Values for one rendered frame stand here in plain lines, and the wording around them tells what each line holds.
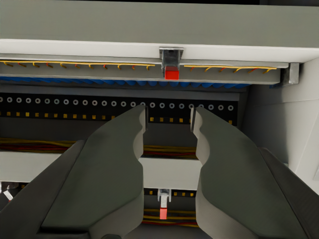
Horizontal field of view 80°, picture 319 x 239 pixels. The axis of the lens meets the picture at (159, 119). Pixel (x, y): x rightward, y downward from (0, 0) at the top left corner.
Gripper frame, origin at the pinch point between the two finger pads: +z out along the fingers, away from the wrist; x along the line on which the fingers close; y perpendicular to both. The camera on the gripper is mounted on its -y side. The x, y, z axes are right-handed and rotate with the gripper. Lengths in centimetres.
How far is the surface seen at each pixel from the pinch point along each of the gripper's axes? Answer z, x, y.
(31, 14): 12.8, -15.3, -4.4
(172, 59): 14.4, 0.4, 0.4
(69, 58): 15.6, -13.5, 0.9
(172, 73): 5.5, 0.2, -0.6
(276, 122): 17.2, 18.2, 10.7
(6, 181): 9.9, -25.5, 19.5
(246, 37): 11.9, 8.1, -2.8
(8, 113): 24.0, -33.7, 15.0
